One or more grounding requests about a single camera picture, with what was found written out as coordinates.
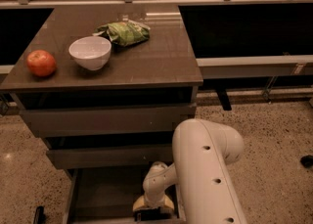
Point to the black object on floor right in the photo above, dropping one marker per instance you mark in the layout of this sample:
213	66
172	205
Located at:
307	161

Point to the open bottom drawer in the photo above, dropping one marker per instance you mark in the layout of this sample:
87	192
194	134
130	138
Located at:
105	195

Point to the green chip bag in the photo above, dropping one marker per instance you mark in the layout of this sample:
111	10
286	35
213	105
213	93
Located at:
124	34

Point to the black object on floor left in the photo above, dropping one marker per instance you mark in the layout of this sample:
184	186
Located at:
39	216

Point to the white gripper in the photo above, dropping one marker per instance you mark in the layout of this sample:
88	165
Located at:
155	197

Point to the black object on floor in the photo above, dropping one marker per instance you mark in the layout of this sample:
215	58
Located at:
307	161
39	216

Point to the red apple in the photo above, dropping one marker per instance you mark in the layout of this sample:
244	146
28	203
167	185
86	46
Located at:
41	63

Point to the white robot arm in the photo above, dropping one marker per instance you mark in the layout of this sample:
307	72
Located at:
201	152

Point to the top drawer front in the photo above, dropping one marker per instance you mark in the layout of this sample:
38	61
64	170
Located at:
102	121

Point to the middle drawer front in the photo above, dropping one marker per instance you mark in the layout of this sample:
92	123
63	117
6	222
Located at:
112	156

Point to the dark brown drawer cabinet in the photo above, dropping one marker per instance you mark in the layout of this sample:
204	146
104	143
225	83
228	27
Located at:
159	72

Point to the white ceramic bowl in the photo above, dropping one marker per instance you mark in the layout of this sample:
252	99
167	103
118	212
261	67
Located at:
91	52

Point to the long grey bench rail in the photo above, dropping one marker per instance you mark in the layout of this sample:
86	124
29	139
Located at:
242	67

